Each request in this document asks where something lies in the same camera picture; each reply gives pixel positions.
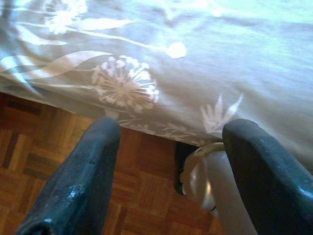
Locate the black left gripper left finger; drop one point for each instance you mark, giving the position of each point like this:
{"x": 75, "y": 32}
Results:
{"x": 73, "y": 186}

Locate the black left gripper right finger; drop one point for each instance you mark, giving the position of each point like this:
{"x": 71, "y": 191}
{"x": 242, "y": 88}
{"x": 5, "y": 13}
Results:
{"x": 276, "y": 191}

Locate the grey floral bed sheet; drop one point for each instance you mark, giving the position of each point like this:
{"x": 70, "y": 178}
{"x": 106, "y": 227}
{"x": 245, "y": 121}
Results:
{"x": 183, "y": 73}

